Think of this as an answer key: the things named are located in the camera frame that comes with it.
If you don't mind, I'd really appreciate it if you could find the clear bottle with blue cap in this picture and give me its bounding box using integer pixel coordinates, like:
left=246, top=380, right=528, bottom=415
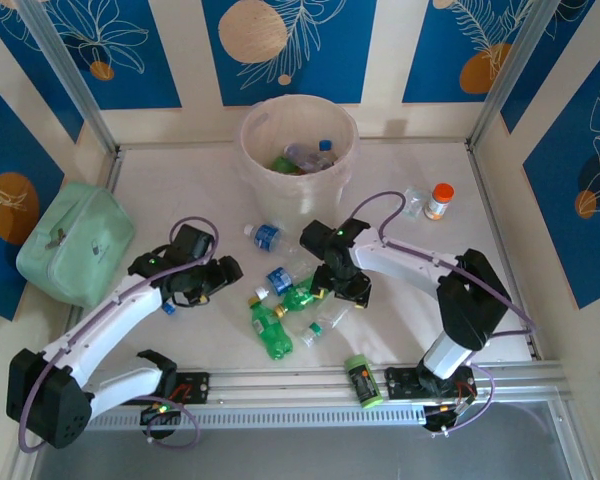
left=284, top=139, right=337, bottom=171

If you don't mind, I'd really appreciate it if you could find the small clear plastic packet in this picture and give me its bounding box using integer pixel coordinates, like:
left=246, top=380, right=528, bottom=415
left=402, top=185, right=427, bottom=221

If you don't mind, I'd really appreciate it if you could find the aluminium frame post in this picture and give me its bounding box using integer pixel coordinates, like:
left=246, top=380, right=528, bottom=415
left=14, top=0, right=120, bottom=156
left=467, top=0, right=559, bottom=149

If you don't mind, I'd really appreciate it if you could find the grey metal panel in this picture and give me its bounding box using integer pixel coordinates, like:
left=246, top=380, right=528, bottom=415
left=9, top=399, right=591, bottom=480

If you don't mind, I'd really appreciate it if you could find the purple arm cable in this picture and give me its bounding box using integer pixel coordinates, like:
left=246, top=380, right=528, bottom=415
left=18, top=216, right=220, bottom=454
left=350, top=191, right=537, bottom=436

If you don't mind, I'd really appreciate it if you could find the orange capped pill bottle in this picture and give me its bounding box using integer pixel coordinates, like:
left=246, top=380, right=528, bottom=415
left=423, top=182, right=455, bottom=222

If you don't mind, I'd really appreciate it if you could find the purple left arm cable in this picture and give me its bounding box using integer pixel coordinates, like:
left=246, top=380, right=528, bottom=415
left=18, top=216, right=220, bottom=454

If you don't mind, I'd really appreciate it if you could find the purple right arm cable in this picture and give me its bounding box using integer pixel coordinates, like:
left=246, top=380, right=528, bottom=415
left=350, top=191, right=537, bottom=436

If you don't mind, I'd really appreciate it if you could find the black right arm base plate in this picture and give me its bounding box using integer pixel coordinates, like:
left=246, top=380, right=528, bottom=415
left=383, top=365, right=476, bottom=401

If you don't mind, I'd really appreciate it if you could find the green black cylindrical can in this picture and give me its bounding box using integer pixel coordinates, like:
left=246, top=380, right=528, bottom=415
left=343, top=352, right=384, bottom=410

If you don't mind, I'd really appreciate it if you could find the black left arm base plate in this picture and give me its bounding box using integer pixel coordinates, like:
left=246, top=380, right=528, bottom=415
left=169, top=370, right=212, bottom=406

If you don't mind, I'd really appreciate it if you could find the white trash bin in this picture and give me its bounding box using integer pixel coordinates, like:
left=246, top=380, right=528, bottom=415
left=235, top=94, right=364, bottom=201

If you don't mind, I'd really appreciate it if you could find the slotted grey cable duct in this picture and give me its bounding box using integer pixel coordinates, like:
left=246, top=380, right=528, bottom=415
left=87, top=405, right=429, bottom=431

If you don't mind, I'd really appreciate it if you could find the mint green zip pouch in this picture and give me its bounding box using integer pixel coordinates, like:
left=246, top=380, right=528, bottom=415
left=15, top=182, right=136, bottom=309

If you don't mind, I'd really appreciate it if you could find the blue label water bottle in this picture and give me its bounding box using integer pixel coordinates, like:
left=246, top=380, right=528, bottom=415
left=243, top=223, right=301, bottom=257
left=255, top=259, right=317, bottom=300

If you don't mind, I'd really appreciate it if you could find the aluminium rail under arm bases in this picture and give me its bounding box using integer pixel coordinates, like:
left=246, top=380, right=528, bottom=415
left=79, top=362, right=566, bottom=409

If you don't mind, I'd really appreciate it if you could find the clear bottle with green cap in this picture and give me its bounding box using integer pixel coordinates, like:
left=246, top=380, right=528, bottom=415
left=299, top=304, right=352, bottom=348

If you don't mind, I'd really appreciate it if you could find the small circuit board with wires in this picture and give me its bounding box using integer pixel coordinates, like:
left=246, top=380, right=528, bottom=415
left=139, top=397, right=187, bottom=426
left=423, top=394, right=479, bottom=436

